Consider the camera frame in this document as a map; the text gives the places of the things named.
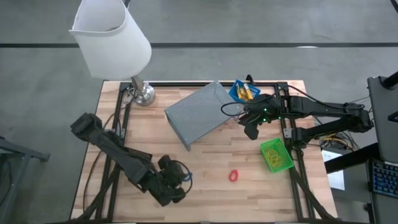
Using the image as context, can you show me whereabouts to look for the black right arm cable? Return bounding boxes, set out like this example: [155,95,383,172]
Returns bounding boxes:
[220,101,248,118]

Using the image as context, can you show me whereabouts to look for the backlit keyboard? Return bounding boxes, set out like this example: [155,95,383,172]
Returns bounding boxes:
[371,158,398,200]

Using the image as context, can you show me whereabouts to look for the white paper sheet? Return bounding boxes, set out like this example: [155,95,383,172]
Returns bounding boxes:
[321,149,346,192]

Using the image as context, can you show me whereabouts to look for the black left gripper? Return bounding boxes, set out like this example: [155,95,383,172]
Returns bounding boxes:
[144,154,187,207]

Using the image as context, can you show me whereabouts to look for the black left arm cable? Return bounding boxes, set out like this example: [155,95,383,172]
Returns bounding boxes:
[172,159,194,196]

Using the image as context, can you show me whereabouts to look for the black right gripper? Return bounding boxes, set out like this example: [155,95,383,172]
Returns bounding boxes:
[239,95,282,140]

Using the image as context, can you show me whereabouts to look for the yellow cable bundle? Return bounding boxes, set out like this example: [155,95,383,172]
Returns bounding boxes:
[322,131,351,151]

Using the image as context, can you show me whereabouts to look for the green plastic basket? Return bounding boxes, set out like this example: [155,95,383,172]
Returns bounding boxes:
[259,138,295,174]

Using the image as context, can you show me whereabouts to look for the grey metal cart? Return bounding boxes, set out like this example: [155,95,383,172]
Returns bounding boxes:
[0,136,51,224]

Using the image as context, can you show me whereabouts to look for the brown lamp cord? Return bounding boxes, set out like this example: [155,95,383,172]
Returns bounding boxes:
[102,105,125,130]

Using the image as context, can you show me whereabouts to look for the silver table lamp white shade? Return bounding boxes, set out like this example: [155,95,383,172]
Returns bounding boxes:
[68,0,156,107]

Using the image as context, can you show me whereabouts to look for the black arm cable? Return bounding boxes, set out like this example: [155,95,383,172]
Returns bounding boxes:
[220,101,248,118]
[172,159,194,196]

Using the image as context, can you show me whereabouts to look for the blue plastic basket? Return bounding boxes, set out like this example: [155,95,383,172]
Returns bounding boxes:
[228,79,261,103]

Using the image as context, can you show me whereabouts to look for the grey perforated metal desk riser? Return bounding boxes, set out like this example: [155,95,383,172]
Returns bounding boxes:
[164,80,242,152]

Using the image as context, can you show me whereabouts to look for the clear plastic wrapping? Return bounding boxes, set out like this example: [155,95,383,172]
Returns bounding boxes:
[123,88,138,105]

